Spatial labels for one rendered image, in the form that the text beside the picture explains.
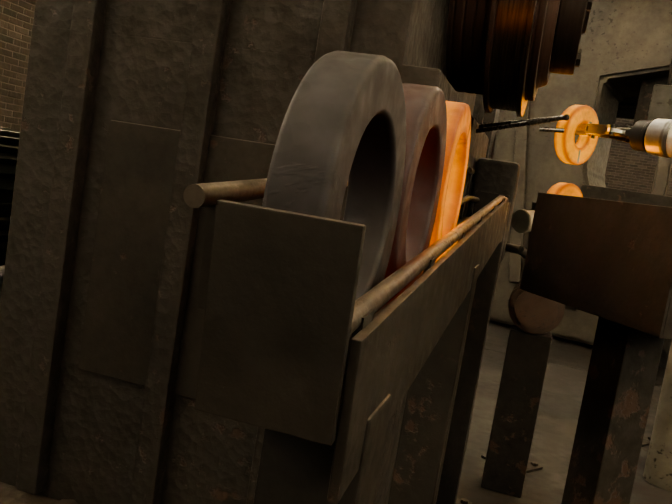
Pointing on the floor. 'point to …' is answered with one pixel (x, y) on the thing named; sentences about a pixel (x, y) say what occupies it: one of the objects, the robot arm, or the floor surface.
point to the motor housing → (520, 390)
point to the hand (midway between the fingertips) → (578, 128)
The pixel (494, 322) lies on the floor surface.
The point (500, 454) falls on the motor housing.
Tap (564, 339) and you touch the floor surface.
